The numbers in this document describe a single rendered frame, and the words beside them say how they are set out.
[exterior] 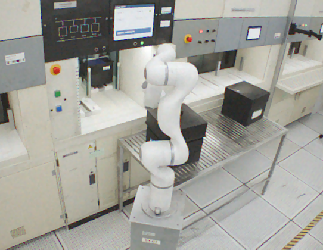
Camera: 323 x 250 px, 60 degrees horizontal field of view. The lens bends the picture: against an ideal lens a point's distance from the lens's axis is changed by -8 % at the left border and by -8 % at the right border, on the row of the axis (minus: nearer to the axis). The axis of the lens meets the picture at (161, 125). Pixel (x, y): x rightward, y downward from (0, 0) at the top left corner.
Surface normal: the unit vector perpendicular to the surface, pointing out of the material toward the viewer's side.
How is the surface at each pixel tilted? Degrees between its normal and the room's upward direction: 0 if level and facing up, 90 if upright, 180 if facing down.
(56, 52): 90
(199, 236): 0
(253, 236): 0
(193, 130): 90
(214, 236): 0
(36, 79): 90
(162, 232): 90
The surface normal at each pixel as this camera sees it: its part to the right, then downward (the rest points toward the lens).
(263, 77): -0.80, 0.26
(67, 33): 0.60, 0.47
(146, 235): -0.14, 0.51
